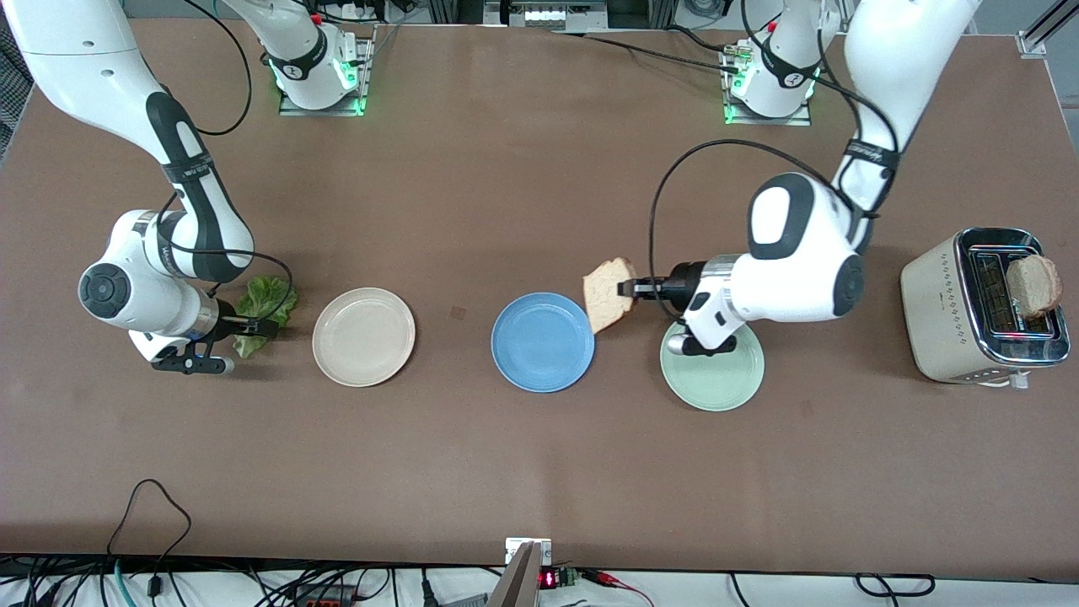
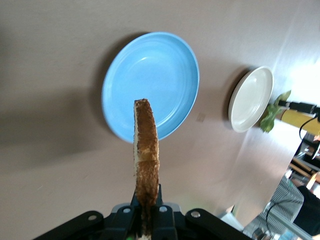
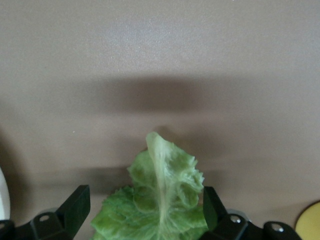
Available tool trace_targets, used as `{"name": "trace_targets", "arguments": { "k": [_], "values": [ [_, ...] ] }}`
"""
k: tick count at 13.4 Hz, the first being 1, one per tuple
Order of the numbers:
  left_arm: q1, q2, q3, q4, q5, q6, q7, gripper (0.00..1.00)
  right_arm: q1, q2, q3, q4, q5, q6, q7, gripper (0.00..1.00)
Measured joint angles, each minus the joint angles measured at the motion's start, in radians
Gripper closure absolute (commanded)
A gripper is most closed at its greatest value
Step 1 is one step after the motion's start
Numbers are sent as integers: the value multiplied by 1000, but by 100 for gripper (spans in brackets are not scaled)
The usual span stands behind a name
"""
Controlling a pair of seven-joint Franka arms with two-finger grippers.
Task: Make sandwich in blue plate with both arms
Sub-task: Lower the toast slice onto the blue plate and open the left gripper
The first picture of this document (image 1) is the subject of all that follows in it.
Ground green lettuce leaf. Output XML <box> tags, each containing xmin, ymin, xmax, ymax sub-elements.
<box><xmin>234</xmin><ymin>276</ymin><xmax>299</xmax><ymax>360</ymax></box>

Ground toast bread slice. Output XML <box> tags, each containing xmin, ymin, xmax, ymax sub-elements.
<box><xmin>582</xmin><ymin>256</ymin><xmax>639</xmax><ymax>336</ymax></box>
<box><xmin>1007</xmin><ymin>255</ymin><xmax>1066</xmax><ymax>320</ymax></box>

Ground pale green round plate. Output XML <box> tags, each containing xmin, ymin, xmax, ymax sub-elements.
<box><xmin>659</xmin><ymin>322</ymin><xmax>766</xmax><ymax>413</ymax></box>

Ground beige round plate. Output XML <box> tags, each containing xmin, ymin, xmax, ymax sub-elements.
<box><xmin>312</xmin><ymin>287</ymin><xmax>416</xmax><ymax>389</ymax></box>

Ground blue round plate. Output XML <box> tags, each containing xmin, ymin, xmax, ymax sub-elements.
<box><xmin>491</xmin><ymin>292</ymin><xmax>596</xmax><ymax>394</ymax></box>

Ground cream steel toaster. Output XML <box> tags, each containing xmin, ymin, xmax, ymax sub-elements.
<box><xmin>899</xmin><ymin>226</ymin><xmax>1072</xmax><ymax>390</ymax></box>

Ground grey electronics box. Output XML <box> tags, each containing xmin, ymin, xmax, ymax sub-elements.
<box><xmin>484</xmin><ymin>0</ymin><xmax>609</xmax><ymax>31</ymax></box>

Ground red black clip lead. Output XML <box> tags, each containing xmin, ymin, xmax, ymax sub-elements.
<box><xmin>580</xmin><ymin>568</ymin><xmax>657</xmax><ymax>607</ymax></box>

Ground grey mesh chair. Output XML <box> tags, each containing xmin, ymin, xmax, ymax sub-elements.
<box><xmin>0</xmin><ymin>25</ymin><xmax>36</xmax><ymax>165</ymax></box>

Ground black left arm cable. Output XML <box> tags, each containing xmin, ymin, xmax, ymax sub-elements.
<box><xmin>647</xmin><ymin>0</ymin><xmax>901</xmax><ymax>298</ymax></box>

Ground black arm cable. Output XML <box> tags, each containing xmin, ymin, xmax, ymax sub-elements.
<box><xmin>156</xmin><ymin>0</ymin><xmax>296</xmax><ymax>338</ymax></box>
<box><xmin>647</xmin><ymin>0</ymin><xmax>901</xmax><ymax>298</ymax></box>

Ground thin black looped cable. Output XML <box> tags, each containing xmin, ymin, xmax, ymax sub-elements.
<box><xmin>105</xmin><ymin>478</ymin><xmax>194</xmax><ymax>595</ymax></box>

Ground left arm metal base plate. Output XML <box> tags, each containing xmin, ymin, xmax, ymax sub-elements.
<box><xmin>721</xmin><ymin>42</ymin><xmax>815</xmax><ymax>128</ymax></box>

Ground black base power cable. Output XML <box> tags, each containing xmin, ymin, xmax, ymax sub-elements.
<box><xmin>546</xmin><ymin>29</ymin><xmax>744</xmax><ymax>73</ymax></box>

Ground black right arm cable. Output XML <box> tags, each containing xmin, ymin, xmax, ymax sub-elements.
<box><xmin>156</xmin><ymin>0</ymin><xmax>296</xmax><ymax>338</ymax></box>

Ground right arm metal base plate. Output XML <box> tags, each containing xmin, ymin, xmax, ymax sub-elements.
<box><xmin>278</xmin><ymin>25</ymin><xmax>377</xmax><ymax>118</ymax></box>

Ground white metal mount bracket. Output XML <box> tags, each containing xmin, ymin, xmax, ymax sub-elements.
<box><xmin>505</xmin><ymin>537</ymin><xmax>553</xmax><ymax>566</ymax></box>

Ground aluminium profile post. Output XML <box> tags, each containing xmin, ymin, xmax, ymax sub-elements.
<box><xmin>486</xmin><ymin>542</ymin><xmax>543</xmax><ymax>607</ymax></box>

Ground black coiled cable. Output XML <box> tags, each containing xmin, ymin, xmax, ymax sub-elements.
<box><xmin>855</xmin><ymin>572</ymin><xmax>937</xmax><ymax>599</ymax></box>

